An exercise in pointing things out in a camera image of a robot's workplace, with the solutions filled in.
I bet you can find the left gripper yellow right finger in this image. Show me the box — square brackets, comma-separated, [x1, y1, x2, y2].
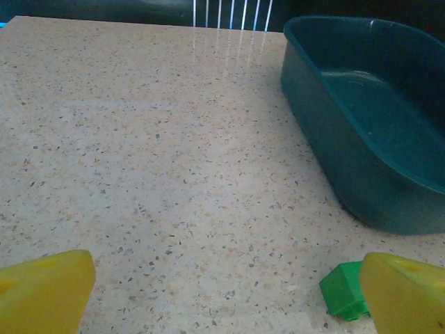
[359, 251, 445, 334]

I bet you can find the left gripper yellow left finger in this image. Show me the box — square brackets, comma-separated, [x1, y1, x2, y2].
[0, 249, 97, 334]

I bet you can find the green lego brick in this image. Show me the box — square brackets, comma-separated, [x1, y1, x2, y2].
[318, 260, 372, 321]

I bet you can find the dark teal plastic container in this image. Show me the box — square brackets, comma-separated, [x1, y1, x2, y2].
[280, 15, 445, 237]

